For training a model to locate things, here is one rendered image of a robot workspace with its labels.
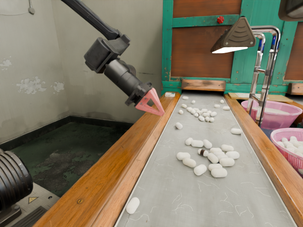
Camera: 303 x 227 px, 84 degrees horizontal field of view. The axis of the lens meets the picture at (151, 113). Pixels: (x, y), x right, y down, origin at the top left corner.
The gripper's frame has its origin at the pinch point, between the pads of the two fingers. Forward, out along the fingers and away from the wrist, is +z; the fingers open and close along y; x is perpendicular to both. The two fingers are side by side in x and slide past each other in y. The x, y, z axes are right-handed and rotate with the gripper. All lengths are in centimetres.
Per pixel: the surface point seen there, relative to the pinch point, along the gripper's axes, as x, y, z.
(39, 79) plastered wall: 131, 129, -141
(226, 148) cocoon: -3.9, 4.4, 21.7
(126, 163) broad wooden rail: 11.4, -12.3, 1.8
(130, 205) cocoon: 8.4, -23.1, 6.7
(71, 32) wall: 68, 168, -159
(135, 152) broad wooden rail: 11.0, -7.2, 2.2
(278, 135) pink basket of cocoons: -16.0, 20.2, 36.8
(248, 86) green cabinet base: -24, 85, 34
